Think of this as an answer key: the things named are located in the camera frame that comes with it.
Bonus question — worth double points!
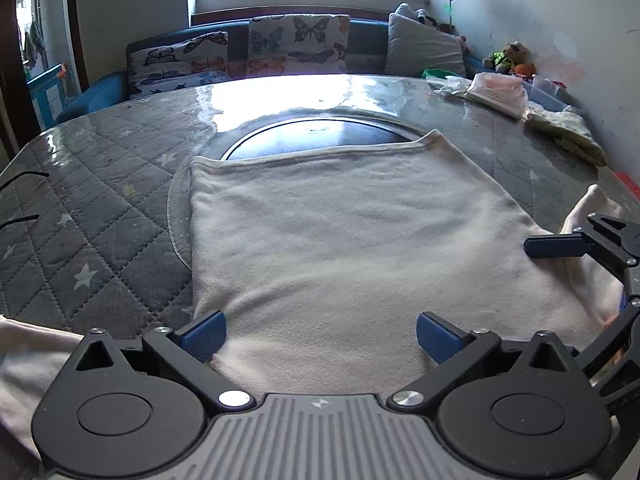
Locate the cream white garment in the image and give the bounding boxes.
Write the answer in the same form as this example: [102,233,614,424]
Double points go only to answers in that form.
[1,131,623,450]

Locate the folded pink white clothes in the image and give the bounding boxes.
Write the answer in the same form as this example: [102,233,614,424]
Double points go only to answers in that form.
[465,73,528,119]

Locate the red plastic box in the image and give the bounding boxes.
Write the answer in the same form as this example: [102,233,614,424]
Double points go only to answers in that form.
[614,171,640,200]

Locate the folded yellow floral cloth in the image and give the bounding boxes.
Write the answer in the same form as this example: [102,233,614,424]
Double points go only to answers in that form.
[522,106,608,167]

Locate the clear plastic storage box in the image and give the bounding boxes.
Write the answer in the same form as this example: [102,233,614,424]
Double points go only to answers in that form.
[522,75,570,112]

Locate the grey quilted star table cover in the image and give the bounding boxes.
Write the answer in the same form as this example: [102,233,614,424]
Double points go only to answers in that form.
[0,74,640,480]

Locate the plush teddy bear toy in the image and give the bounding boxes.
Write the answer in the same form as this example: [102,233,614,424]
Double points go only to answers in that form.
[483,41,536,80]

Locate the crumpled clear plastic bag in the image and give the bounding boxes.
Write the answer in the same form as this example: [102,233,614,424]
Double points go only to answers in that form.
[425,76,472,98]

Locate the green plastic bowl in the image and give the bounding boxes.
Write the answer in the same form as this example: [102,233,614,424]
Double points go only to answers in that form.
[422,68,454,79]

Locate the grey plain pillow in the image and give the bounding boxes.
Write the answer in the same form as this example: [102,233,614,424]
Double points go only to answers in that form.
[385,3,465,77]

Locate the blue sofa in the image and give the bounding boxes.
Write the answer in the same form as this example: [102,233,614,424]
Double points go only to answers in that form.
[58,14,466,122]

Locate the black round induction cooktop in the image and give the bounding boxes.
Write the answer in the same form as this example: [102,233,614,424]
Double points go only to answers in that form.
[220,116,422,160]

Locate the blue white cabinet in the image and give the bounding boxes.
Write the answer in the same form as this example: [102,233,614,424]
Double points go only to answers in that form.
[27,63,70,131]

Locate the left butterfly print cushion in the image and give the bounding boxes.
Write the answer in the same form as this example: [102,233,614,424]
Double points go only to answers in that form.
[128,32,230,100]

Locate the butterfly print cushion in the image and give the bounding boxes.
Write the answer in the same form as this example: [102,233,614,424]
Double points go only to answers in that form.
[246,14,350,78]
[128,32,230,100]

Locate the right butterfly print cushion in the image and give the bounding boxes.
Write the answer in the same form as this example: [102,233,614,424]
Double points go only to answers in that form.
[246,14,350,78]

